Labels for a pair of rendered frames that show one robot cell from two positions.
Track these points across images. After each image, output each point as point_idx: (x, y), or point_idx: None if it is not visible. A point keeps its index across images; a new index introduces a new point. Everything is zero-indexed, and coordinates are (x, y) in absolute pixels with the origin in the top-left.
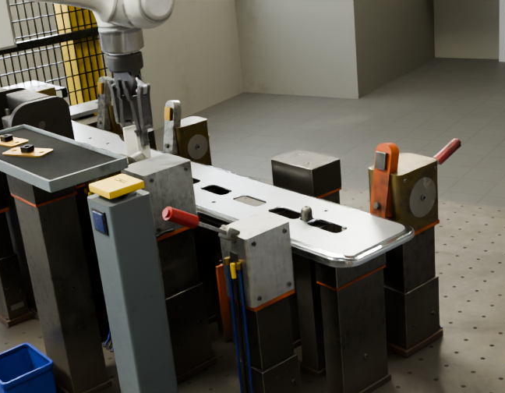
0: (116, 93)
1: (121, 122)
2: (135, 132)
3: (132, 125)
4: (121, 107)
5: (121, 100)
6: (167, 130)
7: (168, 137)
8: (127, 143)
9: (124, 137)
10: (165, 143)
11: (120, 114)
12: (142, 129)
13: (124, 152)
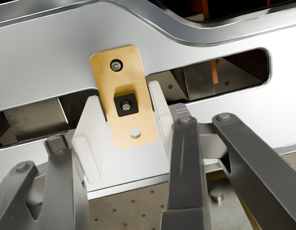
0: (286, 228)
1: (183, 127)
2: (60, 135)
3: (168, 155)
4: (184, 173)
5: (171, 205)
6: (236, 227)
7: (222, 213)
8: (152, 101)
9: (163, 101)
10: (219, 196)
11: (194, 145)
12: (28, 161)
13: (265, 100)
